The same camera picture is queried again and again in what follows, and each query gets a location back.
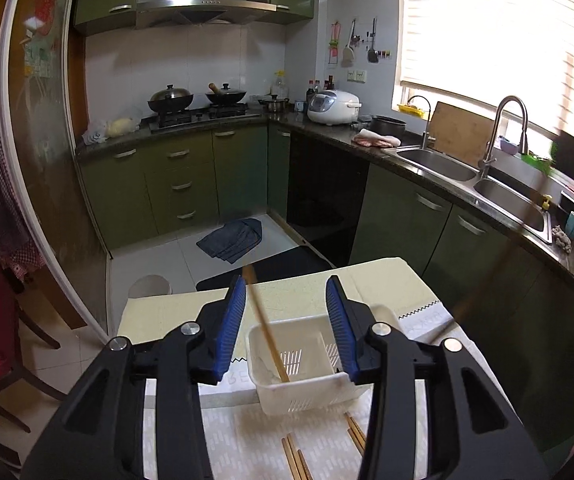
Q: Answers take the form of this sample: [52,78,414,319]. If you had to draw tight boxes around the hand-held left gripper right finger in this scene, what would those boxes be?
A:
[325,275,550,480]

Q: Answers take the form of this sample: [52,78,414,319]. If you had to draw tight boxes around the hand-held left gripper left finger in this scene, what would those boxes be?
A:
[20,275,248,480]

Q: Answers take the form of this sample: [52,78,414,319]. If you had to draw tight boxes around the white plastic utensil holder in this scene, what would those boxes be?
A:
[245,312,383,417]

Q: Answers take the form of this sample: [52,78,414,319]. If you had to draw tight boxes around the green plastic tray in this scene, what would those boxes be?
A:
[521,152,554,175]

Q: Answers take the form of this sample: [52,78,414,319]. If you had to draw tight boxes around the grey scrub cloth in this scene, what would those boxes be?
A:
[552,225,572,253]

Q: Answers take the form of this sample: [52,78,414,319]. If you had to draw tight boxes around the grey blue floor cloth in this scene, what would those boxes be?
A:
[196,218,264,264]

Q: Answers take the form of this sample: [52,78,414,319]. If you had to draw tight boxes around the white round bin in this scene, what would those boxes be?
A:
[128,274,173,299]

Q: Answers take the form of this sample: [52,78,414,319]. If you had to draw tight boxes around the steel kitchen faucet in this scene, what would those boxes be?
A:
[477,95,530,178]

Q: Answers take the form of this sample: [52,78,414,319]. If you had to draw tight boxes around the patterned tablecloth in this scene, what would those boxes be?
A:
[117,257,518,480]

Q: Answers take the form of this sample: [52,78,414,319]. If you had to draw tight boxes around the wooden cutting board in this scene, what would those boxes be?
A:
[427,101,492,168]

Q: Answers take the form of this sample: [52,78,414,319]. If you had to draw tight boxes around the black built-in dishwasher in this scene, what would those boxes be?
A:
[287,135,370,268]

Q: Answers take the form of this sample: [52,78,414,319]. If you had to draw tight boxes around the steel double sink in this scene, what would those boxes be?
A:
[394,145,552,246]

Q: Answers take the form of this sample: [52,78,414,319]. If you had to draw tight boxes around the white window blind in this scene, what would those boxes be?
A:
[398,0,574,148]

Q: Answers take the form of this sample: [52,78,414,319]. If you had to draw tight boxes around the thin black gooseneck tap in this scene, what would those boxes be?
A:
[407,95,432,150]

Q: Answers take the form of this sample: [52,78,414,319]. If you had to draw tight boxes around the pink cloth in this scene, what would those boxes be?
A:
[352,128,403,150]

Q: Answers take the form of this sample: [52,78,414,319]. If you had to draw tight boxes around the dark stone countertop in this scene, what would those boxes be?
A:
[74,105,574,311]

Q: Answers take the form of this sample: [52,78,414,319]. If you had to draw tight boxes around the black cooking pot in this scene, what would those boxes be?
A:
[371,115,408,136]

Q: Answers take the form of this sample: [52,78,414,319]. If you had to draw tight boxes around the black gas stove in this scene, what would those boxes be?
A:
[149,102,263,133]

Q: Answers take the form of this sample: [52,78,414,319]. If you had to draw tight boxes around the white rice cooker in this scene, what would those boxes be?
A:
[307,90,363,126]

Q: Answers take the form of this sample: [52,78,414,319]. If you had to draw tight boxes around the small steel pot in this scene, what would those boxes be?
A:
[258,95,290,113]

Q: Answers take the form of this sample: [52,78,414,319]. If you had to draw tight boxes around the yellowish food bag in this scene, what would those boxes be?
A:
[106,117,141,139]

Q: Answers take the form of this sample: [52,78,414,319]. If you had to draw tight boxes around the white plastic bag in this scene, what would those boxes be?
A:
[82,122,110,144]

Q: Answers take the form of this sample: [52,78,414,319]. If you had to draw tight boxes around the black hanging spatula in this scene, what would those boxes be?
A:
[364,17,380,65]

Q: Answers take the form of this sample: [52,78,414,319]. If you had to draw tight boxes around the black wok with steel lid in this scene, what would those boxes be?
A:
[147,85,195,113]

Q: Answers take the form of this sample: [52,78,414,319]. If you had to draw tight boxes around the white hanging spatula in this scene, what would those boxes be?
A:
[342,20,358,68]

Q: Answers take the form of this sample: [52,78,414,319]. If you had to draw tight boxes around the glass sliding door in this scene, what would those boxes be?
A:
[0,0,113,341]

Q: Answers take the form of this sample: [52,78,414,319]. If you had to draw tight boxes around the pink green hanging tool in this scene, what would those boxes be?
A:
[328,20,343,68]

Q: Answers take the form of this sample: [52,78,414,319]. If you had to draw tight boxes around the black wok with wooden handle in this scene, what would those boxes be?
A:
[204,82,248,107]

